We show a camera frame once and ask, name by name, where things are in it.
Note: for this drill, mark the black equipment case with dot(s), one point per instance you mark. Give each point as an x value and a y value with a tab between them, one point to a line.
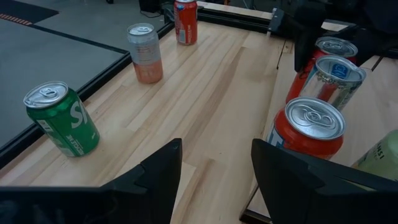
152	4

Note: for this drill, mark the black mat orange striped edge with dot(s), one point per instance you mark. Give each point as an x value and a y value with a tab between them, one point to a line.
25	11

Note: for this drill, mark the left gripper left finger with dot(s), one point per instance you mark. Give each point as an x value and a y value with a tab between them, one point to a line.
124	202

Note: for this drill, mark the silver can blue tab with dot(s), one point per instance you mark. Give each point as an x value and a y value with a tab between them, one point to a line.
332	77

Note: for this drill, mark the pale green drink can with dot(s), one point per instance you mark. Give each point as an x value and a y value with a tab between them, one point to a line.
382	155

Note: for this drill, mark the green soda can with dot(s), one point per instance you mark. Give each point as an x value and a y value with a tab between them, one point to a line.
68	124

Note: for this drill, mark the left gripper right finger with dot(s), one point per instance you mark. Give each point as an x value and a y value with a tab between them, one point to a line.
311	196

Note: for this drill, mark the silver and orange can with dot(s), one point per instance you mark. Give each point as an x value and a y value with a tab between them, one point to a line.
146	53

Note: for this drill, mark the orange can blue white print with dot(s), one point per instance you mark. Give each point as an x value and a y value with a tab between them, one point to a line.
311	118

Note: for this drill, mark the orange-red soda can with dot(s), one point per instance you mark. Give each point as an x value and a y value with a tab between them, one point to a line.
185	21

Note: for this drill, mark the dark red soda can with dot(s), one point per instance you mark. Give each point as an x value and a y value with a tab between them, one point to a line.
335	46

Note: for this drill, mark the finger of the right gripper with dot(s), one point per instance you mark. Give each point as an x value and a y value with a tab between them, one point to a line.
306	40
370	40

